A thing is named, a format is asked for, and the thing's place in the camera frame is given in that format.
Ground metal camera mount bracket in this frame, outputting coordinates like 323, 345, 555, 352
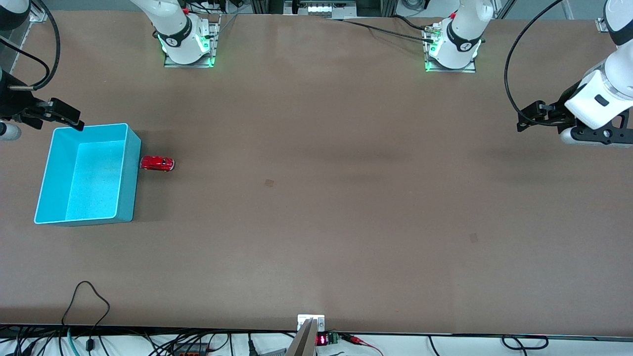
297, 314, 326, 356

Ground thin black looped cable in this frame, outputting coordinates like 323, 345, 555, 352
61, 281, 111, 353

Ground lit control unit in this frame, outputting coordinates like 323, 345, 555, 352
284, 0, 357, 19

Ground white corner bracket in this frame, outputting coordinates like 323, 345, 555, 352
29, 0, 50, 23

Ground short black table cable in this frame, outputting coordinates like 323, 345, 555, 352
393, 14, 433, 31

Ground black power strip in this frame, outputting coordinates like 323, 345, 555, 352
171, 343, 209, 356

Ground red beetle toy car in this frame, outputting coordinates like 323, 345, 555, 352
140, 155, 175, 173

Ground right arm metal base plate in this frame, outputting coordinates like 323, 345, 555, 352
163, 14, 222, 68

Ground long black table cable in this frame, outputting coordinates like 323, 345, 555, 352
327, 18, 436, 43

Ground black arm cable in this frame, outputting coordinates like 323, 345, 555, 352
0, 0, 61, 90
504, 0, 565, 127

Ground red clip lead wires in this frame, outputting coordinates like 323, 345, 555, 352
341, 334, 384, 356

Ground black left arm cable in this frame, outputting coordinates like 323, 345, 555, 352
504, 0, 565, 127

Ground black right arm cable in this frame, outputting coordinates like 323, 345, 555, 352
0, 0, 61, 90

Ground black coiled cable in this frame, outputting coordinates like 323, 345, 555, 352
501, 335, 549, 351

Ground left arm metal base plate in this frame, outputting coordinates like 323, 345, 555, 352
424, 24, 478, 74

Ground turquoise blue plastic box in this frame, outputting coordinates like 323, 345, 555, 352
34, 123, 143, 227

